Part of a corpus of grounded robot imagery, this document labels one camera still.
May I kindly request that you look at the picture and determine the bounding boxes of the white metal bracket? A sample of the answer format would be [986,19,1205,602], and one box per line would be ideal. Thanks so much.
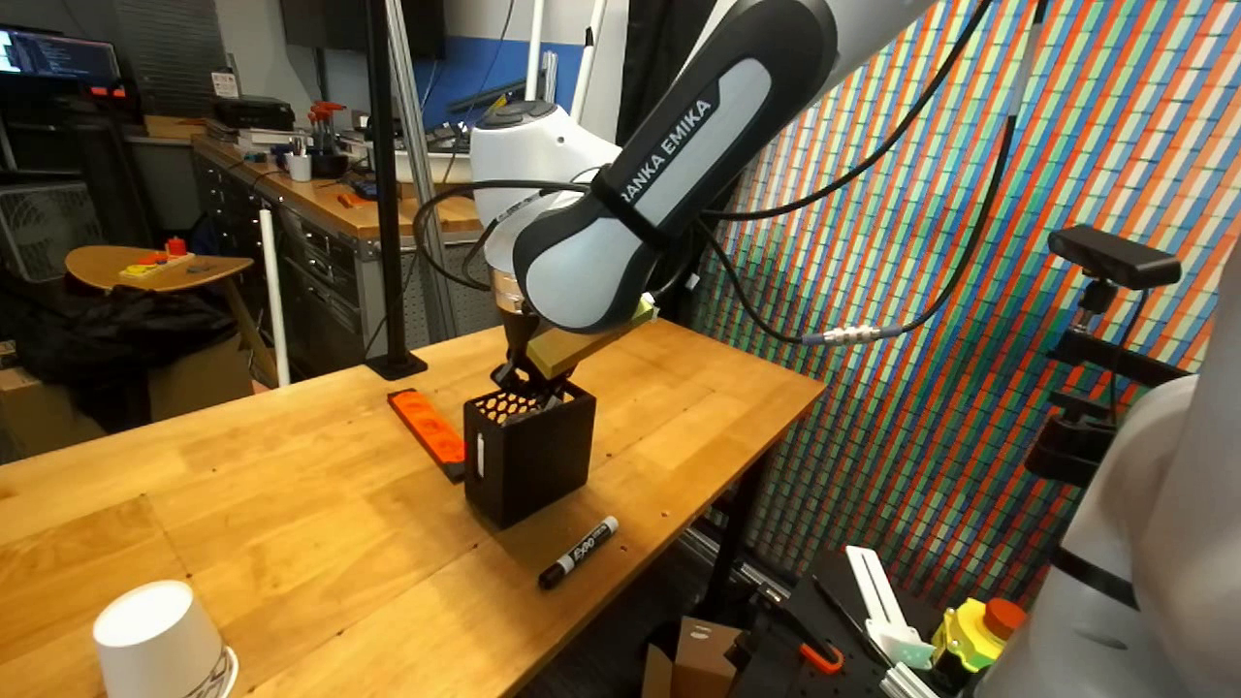
[841,541,942,672]

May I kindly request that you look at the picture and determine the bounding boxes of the orange handled clamp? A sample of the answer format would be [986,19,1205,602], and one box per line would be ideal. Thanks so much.
[753,593,855,682]

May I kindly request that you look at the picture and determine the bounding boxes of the black table leg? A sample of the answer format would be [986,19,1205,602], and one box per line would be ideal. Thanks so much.
[701,449,781,624]

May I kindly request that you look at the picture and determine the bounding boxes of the wooden workbench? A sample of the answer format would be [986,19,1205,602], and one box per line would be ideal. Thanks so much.
[189,130,516,378]

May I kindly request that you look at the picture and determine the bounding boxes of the slanted metal frame bar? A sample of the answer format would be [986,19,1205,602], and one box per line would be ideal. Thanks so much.
[381,0,458,339]

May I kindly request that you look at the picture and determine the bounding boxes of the round wooden stool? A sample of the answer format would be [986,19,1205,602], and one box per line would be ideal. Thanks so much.
[61,238,284,391]

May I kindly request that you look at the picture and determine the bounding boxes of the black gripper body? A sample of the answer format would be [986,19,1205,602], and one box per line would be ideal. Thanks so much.
[492,289,558,382]

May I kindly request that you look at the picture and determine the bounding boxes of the black marker pen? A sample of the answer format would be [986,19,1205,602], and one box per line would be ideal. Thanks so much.
[536,510,626,593]

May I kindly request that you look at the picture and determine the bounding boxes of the black camera stand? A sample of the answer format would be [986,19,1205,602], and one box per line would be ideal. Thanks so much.
[1023,273,1209,491]

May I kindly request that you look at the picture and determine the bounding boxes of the black box device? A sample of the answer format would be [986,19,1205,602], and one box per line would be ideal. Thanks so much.
[209,91,298,130]

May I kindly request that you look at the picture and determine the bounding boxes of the computer monitor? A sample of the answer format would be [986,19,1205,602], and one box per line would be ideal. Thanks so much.
[0,24,127,96]

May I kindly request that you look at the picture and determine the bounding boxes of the black vertical stand pole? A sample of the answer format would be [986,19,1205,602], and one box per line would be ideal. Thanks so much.
[366,0,430,382]

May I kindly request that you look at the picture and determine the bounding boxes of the orange and black block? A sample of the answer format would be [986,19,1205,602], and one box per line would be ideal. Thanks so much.
[386,382,474,483]

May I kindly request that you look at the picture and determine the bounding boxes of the black camera on stand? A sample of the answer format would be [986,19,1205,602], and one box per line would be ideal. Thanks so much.
[1045,222,1186,294]

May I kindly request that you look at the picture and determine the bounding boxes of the colourful striped backdrop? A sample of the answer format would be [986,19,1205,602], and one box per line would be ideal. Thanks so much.
[682,0,1241,613]

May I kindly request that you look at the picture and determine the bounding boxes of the yellow flat block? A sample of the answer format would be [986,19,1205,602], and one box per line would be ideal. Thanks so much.
[118,254,202,289]

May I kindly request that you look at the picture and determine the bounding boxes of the yellow red emergency stop button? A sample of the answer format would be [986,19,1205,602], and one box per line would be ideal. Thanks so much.
[931,593,1031,678]

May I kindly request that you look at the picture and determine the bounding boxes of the white paper cup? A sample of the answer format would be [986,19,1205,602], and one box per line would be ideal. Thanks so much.
[90,578,246,698]

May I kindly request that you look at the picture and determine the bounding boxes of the white vertical metal pole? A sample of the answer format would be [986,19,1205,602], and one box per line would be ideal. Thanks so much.
[520,0,552,108]

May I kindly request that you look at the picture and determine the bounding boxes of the black perforated box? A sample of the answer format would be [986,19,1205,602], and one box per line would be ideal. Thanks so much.
[461,374,603,531]

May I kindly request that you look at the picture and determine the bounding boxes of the small cardboard box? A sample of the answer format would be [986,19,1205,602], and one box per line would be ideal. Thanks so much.
[639,613,750,698]

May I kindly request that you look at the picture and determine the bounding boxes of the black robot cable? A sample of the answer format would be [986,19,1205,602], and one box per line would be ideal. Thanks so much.
[412,0,1053,354]

